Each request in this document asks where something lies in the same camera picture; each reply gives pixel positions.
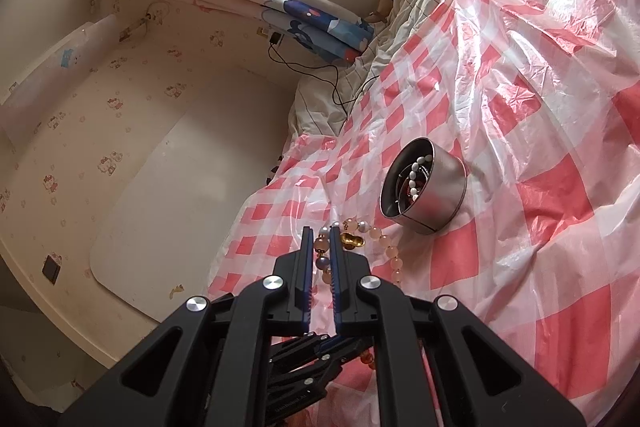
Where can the black wall socket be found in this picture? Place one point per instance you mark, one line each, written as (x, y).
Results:
(52, 268)

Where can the round metal tin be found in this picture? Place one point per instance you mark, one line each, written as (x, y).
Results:
(440, 187)

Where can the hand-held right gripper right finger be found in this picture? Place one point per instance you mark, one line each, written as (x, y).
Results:
(337, 282)

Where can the white wall pipe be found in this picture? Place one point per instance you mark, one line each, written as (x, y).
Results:
(50, 62)

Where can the black charger plug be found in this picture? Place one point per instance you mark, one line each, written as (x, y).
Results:
(275, 40)

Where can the white wall socket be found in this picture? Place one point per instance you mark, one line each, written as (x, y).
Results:
(264, 32)

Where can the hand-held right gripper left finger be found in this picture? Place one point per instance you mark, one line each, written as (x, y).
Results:
(306, 277)

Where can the cartoon print curtain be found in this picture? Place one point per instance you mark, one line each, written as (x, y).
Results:
(310, 27)

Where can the pink checkered plastic sheet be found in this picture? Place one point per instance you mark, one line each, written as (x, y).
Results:
(550, 157)

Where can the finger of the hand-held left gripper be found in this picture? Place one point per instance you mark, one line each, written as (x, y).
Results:
(310, 377)
(295, 349)

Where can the white quilt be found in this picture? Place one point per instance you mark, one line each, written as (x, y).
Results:
(320, 112)

